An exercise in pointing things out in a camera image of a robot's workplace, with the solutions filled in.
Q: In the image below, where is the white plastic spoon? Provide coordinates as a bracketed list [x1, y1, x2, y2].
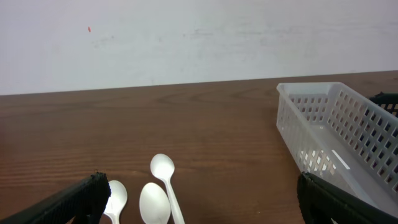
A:
[139, 182, 171, 224]
[103, 180, 127, 224]
[150, 154, 185, 224]

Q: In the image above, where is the black perforated plastic basket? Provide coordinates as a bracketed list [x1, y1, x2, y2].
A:
[369, 92, 398, 117]

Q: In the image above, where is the clear perforated plastic basket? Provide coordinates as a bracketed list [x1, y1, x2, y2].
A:
[277, 82, 397, 216]

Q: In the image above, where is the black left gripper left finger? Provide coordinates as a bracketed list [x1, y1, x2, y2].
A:
[1, 172, 111, 224]

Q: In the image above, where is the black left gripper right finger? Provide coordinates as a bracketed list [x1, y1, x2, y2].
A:
[297, 172, 397, 224]

